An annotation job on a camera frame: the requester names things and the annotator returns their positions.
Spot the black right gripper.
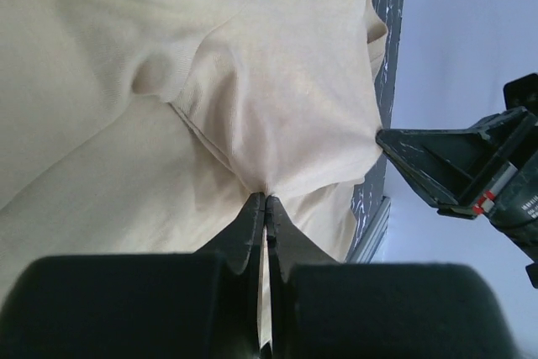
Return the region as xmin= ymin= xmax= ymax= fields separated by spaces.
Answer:
xmin=376 ymin=72 xmax=537 ymax=261

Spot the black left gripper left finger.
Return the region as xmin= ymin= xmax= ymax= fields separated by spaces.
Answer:
xmin=197 ymin=193 xmax=266 ymax=358

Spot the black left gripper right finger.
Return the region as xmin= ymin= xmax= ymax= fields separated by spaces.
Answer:
xmin=266 ymin=196 xmax=336 ymax=358

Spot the beige t-shirt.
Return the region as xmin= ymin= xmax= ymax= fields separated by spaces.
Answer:
xmin=0 ymin=0 xmax=390 ymax=351

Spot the aluminium rail frame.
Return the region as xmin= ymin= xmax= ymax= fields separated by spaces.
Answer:
xmin=346 ymin=197 xmax=391 ymax=264

